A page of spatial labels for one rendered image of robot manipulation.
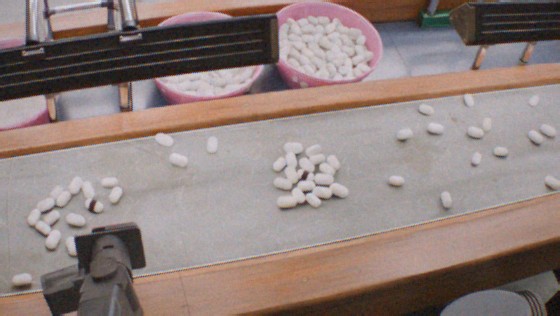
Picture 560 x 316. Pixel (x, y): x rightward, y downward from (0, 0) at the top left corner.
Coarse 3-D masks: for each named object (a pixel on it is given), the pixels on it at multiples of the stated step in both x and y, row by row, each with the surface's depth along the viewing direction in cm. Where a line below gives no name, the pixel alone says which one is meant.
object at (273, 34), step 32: (128, 32) 97; (160, 32) 98; (192, 32) 99; (224, 32) 101; (256, 32) 102; (0, 64) 92; (32, 64) 93; (64, 64) 95; (96, 64) 97; (128, 64) 98; (160, 64) 100; (192, 64) 101; (224, 64) 103; (256, 64) 105; (0, 96) 93; (32, 96) 96
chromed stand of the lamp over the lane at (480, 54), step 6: (504, 0) 137; (510, 0) 139; (516, 0) 140; (540, 0) 142; (558, 0) 119; (522, 42) 151; (534, 42) 152; (480, 48) 150; (486, 48) 149; (528, 48) 154; (480, 54) 150; (522, 54) 157; (528, 54) 155; (474, 60) 153; (480, 60) 152; (522, 60) 157; (528, 60) 158; (474, 66) 154
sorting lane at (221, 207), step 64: (256, 128) 137; (320, 128) 139; (384, 128) 141; (448, 128) 144; (512, 128) 147; (0, 192) 120; (128, 192) 124; (192, 192) 126; (256, 192) 128; (384, 192) 131; (448, 192) 133; (512, 192) 136; (0, 256) 112; (64, 256) 114; (192, 256) 118; (256, 256) 119
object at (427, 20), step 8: (432, 0) 167; (480, 0) 171; (432, 8) 169; (424, 16) 171; (432, 16) 171; (440, 16) 172; (424, 24) 173; (432, 24) 174; (440, 24) 175; (448, 24) 175
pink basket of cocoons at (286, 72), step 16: (288, 16) 158; (304, 16) 161; (320, 16) 162; (336, 16) 161; (352, 16) 159; (368, 32) 158; (368, 48) 158; (288, 64) 145; (288, 80) 152; (304, 80) 147; (320, 80) 144; (336, 80) 144; (352, 80) 145
